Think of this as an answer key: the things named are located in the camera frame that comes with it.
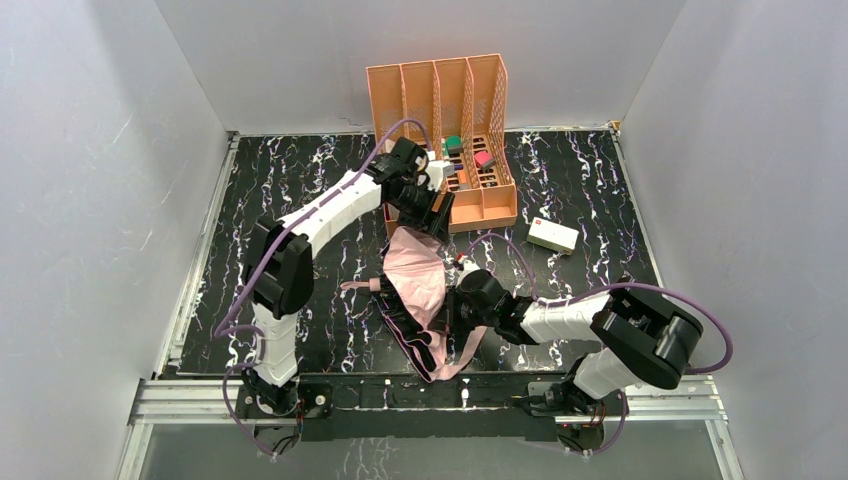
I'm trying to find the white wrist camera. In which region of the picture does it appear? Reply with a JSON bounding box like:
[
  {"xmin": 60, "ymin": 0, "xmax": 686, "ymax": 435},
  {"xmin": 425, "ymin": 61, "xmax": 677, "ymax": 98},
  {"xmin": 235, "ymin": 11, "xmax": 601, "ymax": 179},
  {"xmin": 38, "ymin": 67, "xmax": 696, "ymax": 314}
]
[
  {"xmin": 425, "ymin": 160, "xmax": 455, "ymax": 191},
  {"xmin": 454, "ymin": 254, "xmax": 480, "ymax": 285}
]

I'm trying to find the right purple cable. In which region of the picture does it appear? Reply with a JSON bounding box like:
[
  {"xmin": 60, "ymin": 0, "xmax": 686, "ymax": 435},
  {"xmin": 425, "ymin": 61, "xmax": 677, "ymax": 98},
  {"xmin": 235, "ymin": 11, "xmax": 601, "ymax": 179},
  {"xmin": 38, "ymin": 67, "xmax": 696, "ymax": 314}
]
[{"xmin": 460, "ymin": 231, "xmax": 735, "ymax": 458}]

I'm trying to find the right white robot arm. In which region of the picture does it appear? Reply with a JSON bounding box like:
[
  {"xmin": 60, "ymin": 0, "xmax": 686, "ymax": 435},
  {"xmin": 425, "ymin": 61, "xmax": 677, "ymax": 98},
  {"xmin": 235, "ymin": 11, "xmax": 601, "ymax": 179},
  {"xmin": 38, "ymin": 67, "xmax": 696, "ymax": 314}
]
[{"xmin": 444, "ymin": 270, "xmax": 703, "ymax": 411}]

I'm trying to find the pink grey eraser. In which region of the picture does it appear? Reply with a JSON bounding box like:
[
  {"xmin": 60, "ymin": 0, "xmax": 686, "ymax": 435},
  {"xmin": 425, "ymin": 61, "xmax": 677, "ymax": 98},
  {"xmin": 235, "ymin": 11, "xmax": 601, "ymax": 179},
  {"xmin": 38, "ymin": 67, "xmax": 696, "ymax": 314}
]
[{"xmin": 473, "ymin": 150, "xmax": 496, "ymax": 171}]

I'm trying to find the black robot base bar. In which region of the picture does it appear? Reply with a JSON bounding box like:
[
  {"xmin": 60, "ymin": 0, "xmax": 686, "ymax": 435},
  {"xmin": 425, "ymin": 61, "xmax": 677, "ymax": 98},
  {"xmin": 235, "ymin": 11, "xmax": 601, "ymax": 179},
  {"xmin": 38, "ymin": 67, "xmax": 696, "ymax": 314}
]
[{"xmin": 299, "ymin": 372, "xmax": 564, "ymax": 441}]

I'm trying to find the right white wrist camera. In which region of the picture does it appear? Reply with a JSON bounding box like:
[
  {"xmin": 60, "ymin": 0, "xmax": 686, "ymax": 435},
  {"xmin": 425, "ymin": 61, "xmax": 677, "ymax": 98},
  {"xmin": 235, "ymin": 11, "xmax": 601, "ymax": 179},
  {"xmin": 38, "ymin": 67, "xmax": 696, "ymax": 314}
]
[{"xmin": 454, "ymin": 254, "xmax": 480, "ymax": 285}]

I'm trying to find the white green small box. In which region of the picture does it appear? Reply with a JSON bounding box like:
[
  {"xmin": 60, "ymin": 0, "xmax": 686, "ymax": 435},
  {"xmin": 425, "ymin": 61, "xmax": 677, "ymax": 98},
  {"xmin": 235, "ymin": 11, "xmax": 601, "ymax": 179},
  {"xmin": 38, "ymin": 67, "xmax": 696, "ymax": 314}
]
[{"xmin": 527, "ymin": 217, "xmax": 579, "ymax": 255}]

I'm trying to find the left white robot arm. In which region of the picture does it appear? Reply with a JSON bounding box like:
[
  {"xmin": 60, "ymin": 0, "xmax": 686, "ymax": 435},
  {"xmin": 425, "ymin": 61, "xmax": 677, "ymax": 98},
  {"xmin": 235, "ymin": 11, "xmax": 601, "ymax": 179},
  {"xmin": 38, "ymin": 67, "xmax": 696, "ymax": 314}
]
[{"xmin": 229, "ymin": 137, "xmax": 454, "ymax": 387}]

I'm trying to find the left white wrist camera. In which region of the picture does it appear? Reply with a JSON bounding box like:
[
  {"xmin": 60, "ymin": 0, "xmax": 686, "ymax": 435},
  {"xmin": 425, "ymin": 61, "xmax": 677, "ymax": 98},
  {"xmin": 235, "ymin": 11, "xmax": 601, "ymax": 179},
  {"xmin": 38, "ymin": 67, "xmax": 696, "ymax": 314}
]
[{"xmin": 425, "ymin": 160, "xmax": 455, "ymax": 191}]

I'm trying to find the black pink folding umbrella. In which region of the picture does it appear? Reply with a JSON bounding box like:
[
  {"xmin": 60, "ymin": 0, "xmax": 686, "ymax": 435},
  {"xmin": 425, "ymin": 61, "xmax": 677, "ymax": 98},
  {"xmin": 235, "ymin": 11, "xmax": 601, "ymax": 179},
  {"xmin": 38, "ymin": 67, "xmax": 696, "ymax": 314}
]
[{"xmin": 340, "ymin": 227, "xmax": 488, "ymax": 383}]

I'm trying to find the green white eraser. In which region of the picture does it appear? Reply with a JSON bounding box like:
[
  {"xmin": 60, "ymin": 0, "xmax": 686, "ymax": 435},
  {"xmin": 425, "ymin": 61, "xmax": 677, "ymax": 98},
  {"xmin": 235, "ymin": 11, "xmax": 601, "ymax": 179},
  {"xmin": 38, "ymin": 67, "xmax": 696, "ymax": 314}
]
[{"xmin": 443, "ymin": 135, "xmax": 463, "ymax": 157}]

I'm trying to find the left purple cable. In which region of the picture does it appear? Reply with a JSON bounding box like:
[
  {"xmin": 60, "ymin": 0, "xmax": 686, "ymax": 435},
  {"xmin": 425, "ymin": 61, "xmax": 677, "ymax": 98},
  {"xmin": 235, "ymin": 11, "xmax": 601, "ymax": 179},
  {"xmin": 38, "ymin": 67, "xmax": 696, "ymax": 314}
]
[{"xmin": 211, "ymin": 118, "xmax": 435, "ymax": 458}]

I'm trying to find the purple cable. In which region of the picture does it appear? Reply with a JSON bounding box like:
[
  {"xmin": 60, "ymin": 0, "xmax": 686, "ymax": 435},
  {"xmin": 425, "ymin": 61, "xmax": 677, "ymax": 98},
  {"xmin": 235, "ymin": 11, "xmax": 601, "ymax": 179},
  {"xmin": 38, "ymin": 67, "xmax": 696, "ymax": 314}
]
[
  {"xmin": 211, "ymin": 118, "xmax": 435, "ymax": 458},
  {"xmin": 460, "ymin": 231, "xmax": 735, "ymax": 458}
]

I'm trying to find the orange plastic desk organizer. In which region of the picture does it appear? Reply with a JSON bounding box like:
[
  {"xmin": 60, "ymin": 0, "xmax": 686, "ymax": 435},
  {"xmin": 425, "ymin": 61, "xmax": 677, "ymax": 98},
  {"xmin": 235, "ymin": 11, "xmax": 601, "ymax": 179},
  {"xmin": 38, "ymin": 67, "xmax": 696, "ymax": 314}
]
[{"xmin": 366, "ymin": 53, "xmax": 517, "ymax": 233}]

